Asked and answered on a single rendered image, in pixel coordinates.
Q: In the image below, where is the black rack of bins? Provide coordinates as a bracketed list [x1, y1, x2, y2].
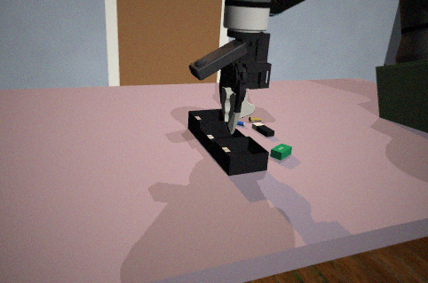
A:
[188, 109, 269, 176]

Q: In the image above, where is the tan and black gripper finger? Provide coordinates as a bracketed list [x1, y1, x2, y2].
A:
[219, 76, 234, 132]
[227, 75, 255, 134]

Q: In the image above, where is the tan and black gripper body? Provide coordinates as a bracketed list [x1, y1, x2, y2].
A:
[220, 29, 272, 91]

